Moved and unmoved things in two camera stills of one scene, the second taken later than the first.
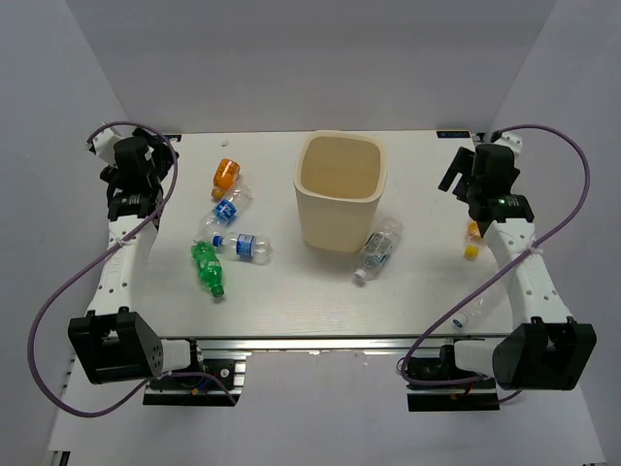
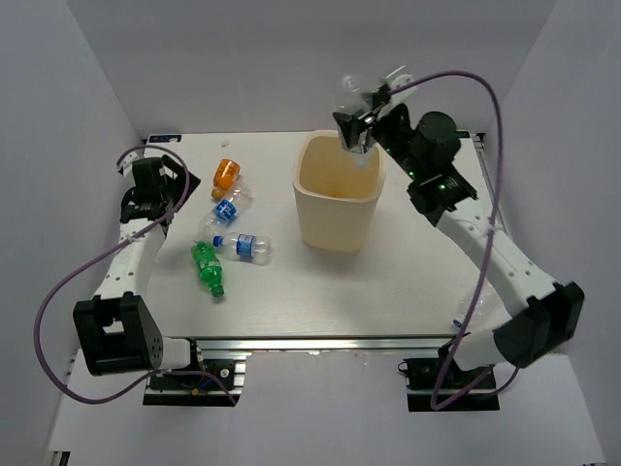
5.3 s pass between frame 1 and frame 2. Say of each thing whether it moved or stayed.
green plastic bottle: stayed
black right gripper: moved
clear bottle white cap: moved
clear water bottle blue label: stayed
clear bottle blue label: stayed
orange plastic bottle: stayed
